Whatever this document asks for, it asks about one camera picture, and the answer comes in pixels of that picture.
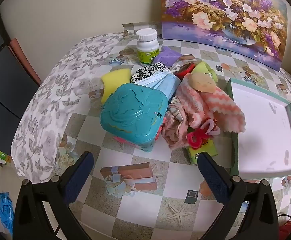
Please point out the dark cabinet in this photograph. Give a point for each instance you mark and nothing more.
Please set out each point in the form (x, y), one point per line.
(3, 85)

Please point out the grey floral cloth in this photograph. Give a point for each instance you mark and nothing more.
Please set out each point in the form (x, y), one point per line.
(50, 100)

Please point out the dusty pink cloth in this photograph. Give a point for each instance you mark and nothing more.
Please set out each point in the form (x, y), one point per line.
(175, 133)

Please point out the green tissue packet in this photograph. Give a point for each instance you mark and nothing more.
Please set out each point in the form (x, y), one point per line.
(205, 152)

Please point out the checkered patterned tablecloth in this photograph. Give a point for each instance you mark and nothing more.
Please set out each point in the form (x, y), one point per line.
(140, 195)

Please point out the yellow sponge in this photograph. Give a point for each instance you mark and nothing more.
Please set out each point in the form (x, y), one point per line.
(114, 83)

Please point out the leopard print scrunchie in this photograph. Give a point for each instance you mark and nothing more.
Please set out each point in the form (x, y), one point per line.
(148, 72)

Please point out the flower painting canvas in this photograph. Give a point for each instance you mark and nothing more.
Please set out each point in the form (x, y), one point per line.
(223, 17)

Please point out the blue face mask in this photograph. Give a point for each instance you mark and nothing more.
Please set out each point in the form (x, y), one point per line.
(168, 83)

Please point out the peach round puff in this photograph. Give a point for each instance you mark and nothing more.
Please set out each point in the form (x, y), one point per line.
(203, 82)

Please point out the purple paper packet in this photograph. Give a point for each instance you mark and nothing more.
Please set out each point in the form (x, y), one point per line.
(167, 56)

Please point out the white pill bottle green label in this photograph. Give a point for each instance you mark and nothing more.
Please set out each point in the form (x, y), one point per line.
(147, 48)

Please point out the pink striped fluffy sock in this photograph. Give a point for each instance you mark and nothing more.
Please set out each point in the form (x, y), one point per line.
(193, 101)
(225, 107)

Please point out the teal plastic box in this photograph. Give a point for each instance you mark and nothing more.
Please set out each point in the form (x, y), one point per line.
(133, 115)

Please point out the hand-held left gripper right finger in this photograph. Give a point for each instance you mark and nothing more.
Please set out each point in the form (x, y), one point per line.
(213, 177)

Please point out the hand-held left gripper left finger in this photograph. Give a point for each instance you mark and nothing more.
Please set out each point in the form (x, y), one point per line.
(78, 177)

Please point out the blue disposable gloves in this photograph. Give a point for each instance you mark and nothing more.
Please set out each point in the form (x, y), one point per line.
(4, 212)

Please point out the white tray green rim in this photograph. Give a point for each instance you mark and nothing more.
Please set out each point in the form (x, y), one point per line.
(260, 130)

